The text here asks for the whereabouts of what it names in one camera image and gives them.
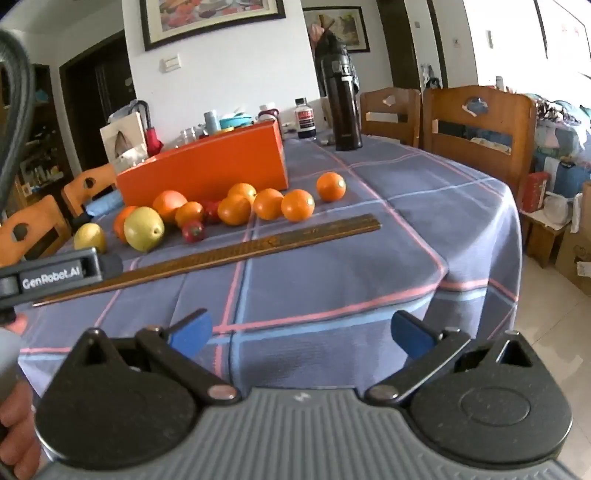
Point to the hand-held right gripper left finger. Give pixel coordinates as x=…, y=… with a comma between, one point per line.
x=191, y=332

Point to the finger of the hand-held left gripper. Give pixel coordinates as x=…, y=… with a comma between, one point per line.
x=112, y=265

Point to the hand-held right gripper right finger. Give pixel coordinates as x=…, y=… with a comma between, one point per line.
x=411, y=334

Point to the small yellow pear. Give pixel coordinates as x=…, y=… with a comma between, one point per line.
x=90, y=237

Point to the large yellow lemon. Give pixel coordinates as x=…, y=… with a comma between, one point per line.
x=144, y=228

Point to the red tomato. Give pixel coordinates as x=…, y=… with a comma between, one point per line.
x=212, y=212
x=193, y=230

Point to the orange cardboard box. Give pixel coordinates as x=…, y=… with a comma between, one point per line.
x=207, y=166

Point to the group of oranges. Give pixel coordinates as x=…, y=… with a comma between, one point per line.
x=298, y=206

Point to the person's left hand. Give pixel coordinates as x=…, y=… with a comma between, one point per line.
x=16, y=429

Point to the wooden chair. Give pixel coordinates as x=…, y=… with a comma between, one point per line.
x=369, y=120
x=443, y=106
x=46, y=217
x=104, y=175

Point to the small white paper bag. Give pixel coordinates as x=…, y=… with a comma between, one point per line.
x=131, y=160

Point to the long wooden ruler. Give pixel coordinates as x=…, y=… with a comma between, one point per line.
x=277, y=242

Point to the red folded umbrella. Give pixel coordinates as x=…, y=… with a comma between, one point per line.
x=153, y=141

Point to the dark wooden shelf cabinet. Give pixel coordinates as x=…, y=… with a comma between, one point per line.
x=46, y=138

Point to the large beige paper bag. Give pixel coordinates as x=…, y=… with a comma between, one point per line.
x=120, y=122

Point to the clear glass jar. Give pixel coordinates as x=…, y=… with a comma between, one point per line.
x=189, y=137

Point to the dark wooden door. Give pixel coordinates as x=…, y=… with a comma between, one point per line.
x=87, y=106

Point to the small wooden stool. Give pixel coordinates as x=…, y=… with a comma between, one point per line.
x=545, y=230

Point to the blue-grey tumbler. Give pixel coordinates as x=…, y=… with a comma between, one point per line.
x=211, y=122

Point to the brown cardboard box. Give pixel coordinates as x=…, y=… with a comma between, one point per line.
x=577, y=258

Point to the teal plastic bowl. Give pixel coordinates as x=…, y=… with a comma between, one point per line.
x=235, y=121

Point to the red carton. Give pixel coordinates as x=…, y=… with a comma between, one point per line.
x=535, y=191

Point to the white plastic bag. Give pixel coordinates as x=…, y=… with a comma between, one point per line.
x=556, y=210

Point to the brown pill bottle white cap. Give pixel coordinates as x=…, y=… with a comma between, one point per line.
x=268, y=113

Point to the glass bottle red white label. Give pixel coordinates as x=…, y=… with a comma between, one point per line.
x=305, y=120

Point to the black thermos bottle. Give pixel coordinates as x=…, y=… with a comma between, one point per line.
x=344, y=101

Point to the pile of bedding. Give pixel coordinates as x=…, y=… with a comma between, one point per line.
x=563, y=134

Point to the framed food picture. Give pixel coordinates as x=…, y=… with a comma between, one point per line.
x=207, y=18

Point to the small framed picture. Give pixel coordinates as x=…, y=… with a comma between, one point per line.
x=346, y=30

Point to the white wall switch panel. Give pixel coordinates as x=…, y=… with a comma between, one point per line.
x=170, y=62

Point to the dark wooden door frame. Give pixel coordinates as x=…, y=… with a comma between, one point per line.
x=397, y=46

